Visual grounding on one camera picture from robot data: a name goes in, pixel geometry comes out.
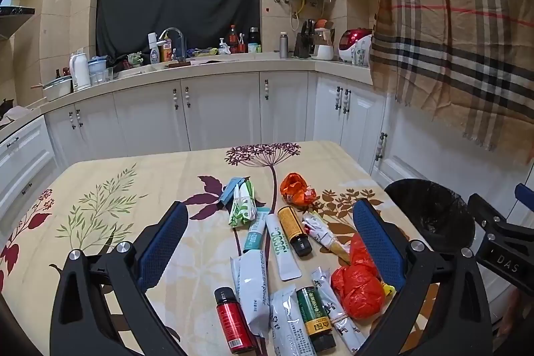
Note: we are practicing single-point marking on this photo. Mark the narrow white stick sachet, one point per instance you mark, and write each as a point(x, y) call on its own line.
point(333, 310)

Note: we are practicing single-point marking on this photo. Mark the floral tablecloth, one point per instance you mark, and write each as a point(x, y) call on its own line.
point(125, 181)

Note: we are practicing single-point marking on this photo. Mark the white kettle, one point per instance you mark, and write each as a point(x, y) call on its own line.
point(80, 72)

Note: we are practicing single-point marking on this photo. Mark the teal tube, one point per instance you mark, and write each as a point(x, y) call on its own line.
point(255, 233)

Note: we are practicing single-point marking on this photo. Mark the white grey printed sachet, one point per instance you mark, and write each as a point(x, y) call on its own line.
point(288, 322)

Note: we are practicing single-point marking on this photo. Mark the green white wipes packet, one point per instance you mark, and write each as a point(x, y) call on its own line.
point(242, 210)

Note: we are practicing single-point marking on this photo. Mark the chrome faucet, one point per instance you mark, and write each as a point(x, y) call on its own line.
point(177, 34)

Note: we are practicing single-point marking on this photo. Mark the black trash bin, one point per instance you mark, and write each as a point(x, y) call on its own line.
point(417, 193)

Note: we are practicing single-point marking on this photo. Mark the white tube green print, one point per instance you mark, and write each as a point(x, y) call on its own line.
point(281, 251)

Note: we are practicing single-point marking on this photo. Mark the dark sauce bottle red cap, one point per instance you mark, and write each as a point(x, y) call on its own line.
point(233, 41)

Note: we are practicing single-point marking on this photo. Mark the yellow bottle black cap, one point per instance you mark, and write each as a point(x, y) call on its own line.
point(290, 224)

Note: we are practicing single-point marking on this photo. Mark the green bottle black cap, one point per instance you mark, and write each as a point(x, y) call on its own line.
point(313, 310)

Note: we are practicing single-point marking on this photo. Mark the orange detergent bottle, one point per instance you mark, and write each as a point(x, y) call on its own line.
point(166, 52)

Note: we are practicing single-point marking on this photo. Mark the white pump bottle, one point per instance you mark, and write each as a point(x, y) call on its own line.
point(223, 48)

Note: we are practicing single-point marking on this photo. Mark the red white rice cooker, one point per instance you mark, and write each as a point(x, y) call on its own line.
point(354, 43)

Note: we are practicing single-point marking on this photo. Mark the white blue soap bottle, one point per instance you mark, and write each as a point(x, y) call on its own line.
point(154, 51)

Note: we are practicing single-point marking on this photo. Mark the orange plastic bag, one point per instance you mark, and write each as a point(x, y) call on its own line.
point(294, 189)

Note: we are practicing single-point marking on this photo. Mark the silver thermos bottle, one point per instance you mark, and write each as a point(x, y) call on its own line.
point(283, 45)

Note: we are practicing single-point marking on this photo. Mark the blue packet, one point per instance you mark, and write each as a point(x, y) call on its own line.
point(229, 193)

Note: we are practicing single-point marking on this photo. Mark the large white powder sachet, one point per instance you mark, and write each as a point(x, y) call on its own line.
point(250, 285)

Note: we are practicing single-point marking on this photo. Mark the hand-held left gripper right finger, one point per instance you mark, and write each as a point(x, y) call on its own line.
point(379, 243)

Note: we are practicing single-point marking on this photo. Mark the dark knife block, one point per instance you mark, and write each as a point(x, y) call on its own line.
point(302, 45)

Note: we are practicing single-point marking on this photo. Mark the white kitchen jug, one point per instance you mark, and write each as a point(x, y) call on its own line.
point(322, 47)

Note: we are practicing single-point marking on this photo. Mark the white pot with lid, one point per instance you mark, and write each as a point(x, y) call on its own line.
point(57, 88)

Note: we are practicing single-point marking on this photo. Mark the clear jug blue lid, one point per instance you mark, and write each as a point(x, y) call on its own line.
point(97, 69)

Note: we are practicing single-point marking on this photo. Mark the red bottle black cap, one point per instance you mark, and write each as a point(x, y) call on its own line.
point(231, 322)

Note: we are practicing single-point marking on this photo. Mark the person's right hand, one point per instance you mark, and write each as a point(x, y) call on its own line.
point(515, 306)

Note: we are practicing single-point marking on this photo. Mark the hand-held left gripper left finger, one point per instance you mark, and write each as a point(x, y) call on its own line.
point(162, 243)

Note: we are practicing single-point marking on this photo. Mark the red plastic bag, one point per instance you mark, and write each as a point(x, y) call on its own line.
point(356, 289)

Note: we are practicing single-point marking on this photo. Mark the beige plaid cloth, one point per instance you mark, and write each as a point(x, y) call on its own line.
point(450, 26)

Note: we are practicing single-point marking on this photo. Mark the range hood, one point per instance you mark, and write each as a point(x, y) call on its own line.
point(14, 16)

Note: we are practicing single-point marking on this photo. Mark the white base cabinets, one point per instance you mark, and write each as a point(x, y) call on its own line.
point(221, 110)

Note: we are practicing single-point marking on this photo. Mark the dark bottle green label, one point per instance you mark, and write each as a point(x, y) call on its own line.
point(253, 41)

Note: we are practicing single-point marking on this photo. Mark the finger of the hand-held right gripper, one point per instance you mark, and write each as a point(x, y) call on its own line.
point(484, 210)
point(525, 195)

